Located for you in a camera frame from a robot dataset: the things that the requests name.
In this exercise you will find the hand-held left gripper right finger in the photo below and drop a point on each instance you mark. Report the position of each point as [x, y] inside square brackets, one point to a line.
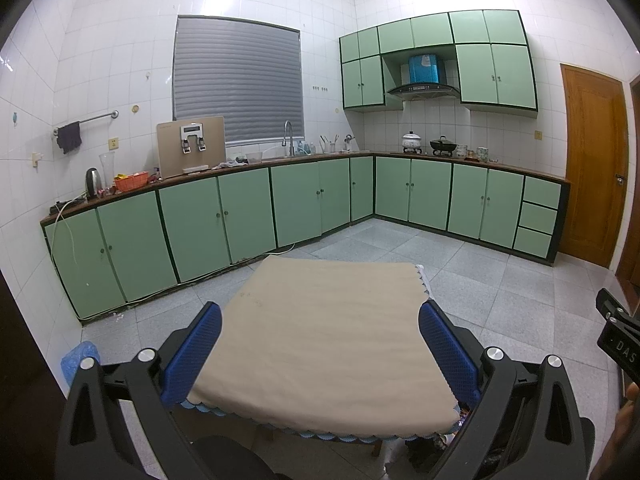
[447, 350]

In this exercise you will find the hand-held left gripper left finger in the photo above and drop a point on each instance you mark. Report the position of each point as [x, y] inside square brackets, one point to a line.
[192, 350]

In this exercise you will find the person's right hand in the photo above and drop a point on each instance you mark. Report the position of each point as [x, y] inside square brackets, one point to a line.
[632, 395]

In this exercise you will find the blue plastic bag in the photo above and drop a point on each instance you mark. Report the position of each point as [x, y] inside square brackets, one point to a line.
[75, 357]

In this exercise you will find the green lower kitchen cabinets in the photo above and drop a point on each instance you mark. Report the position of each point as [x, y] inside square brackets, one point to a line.
[250, 210]

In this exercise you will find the green kitchen cabinets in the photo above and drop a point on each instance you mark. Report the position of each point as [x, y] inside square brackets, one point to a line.
[250, 210]
[495, 75]

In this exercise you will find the dark wooden door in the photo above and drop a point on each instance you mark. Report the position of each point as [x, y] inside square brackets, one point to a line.
[631, 185]

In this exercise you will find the light wooden door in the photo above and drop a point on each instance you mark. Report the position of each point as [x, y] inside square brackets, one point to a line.
[592, 170]

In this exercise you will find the orange plastic basket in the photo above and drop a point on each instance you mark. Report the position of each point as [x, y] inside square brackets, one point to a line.
[131, 182]

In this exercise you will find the steel electric kettle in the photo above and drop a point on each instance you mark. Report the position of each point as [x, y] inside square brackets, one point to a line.
[92, 182]

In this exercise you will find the beige water dispenser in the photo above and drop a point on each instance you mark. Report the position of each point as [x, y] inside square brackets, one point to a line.
[170, 155]

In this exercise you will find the clear glass vase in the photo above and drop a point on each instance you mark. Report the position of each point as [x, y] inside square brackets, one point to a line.
[108, 170]

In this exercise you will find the small jar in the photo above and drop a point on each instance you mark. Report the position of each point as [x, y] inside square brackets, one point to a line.
[461, 151]
[482, 154]

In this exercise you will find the clear plastic container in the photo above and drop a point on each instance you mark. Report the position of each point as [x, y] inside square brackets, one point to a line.
[253, 157]

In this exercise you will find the black wok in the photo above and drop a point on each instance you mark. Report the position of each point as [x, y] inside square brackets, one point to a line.
[443, 146]

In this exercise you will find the white cooking pot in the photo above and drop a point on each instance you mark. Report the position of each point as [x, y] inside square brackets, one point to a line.
[411, 142]

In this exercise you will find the utensil holder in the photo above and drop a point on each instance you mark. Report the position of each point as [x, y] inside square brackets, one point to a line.
[330, 146]

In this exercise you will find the steel kitchen faucet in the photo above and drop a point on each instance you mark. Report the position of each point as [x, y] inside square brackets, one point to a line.
[288, 132]

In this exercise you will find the dark towel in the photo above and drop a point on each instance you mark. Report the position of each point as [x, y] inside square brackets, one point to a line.
[69, 137]

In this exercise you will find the grey window blind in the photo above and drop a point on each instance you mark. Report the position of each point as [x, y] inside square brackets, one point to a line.
[240, 80]

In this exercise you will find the green upper kitchen cabinets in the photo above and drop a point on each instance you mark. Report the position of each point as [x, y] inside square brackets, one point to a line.
[495, 75]

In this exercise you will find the range hood with blue film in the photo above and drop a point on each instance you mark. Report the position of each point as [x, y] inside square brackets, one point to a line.
[424, 67]

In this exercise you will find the steel towel rail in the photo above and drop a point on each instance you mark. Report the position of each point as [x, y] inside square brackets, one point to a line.
[97, 118]

